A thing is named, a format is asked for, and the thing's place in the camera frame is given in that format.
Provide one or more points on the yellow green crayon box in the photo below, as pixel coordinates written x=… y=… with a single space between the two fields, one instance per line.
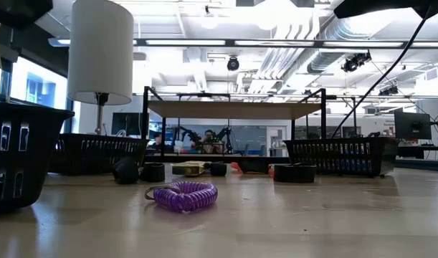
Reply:
x=190 y=169

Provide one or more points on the black plastic slotted basket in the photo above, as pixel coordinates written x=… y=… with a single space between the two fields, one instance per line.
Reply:
x=96 y=166
x=347 y=140
x=43 y=161

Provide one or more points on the black background robot arm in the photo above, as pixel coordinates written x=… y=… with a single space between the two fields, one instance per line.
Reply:
x=226 y=138
x=188 y=136

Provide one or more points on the dark background desk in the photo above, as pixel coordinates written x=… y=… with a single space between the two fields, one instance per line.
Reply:
x=419 y=151

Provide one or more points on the person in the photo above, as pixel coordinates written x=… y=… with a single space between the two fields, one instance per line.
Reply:
x=208 y=139
x=156 y=140

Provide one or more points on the wooden shelf riser black legs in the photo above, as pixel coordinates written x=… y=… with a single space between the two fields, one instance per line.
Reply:
x=240 y=110

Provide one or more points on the black computer monitor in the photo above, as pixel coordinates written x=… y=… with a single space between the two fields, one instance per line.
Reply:
x=127 y=123
x=412 y=125

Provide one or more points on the table lamp white shade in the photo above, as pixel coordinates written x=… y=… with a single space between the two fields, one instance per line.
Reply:
x=100 y=53

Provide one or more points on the black ceiling spotlight cluster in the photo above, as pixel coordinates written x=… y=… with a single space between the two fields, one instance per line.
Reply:
x=355 y=61

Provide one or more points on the large window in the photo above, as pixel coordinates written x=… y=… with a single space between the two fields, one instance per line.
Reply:
x=39 y=86

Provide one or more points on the round ceiling camera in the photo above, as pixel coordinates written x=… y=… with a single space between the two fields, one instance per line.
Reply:
x=233 y=64

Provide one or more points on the grey ceiling air duct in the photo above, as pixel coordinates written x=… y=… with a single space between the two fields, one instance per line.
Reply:
x=326 y=59

